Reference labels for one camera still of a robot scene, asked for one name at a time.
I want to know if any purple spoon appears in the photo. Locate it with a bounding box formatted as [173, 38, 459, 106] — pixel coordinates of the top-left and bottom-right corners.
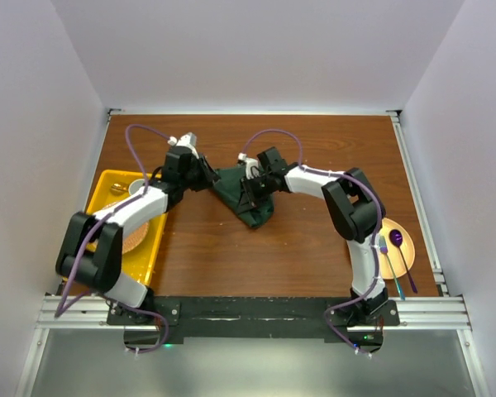
[389, 229, 418, 294]

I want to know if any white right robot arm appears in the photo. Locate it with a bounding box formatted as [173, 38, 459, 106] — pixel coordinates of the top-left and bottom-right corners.
[236, 147, 388, 325]

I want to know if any white cup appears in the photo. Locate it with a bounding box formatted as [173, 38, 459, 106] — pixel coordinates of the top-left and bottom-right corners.
[128, 179, 145, 196]

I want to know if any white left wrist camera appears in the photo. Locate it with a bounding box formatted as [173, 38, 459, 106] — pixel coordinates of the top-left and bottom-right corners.
[168, 132, 198, 157]

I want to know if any green cloth napkin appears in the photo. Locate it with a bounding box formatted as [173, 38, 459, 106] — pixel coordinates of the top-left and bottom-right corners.
[212, 166, 274, 229]

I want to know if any iridescent fork on plate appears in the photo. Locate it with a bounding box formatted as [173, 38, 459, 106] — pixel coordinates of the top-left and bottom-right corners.
[379, 235, 406, 301]

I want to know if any yellow plastic tray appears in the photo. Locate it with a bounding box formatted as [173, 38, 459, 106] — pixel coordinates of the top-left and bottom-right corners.
[61, 169, 170, 289]

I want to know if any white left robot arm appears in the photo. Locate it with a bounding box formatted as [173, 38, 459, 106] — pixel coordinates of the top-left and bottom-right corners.
[55, 146, 219, 324]

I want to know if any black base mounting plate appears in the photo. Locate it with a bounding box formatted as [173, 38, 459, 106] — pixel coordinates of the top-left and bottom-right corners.
[107, 296, 400, 352]

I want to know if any round wooden plate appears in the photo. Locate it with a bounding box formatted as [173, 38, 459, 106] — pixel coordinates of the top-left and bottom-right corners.
[379, 218, 416, 280]

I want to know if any woven round coaster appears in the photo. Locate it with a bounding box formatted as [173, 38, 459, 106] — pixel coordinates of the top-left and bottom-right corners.
[122, 221, 150, 255]

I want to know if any aluminium frame rail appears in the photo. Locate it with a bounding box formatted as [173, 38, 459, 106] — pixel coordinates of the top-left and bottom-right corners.
[14, 285, 121, 397]

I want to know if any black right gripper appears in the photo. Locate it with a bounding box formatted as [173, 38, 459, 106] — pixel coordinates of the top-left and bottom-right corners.
[237, 175, 274, 216]

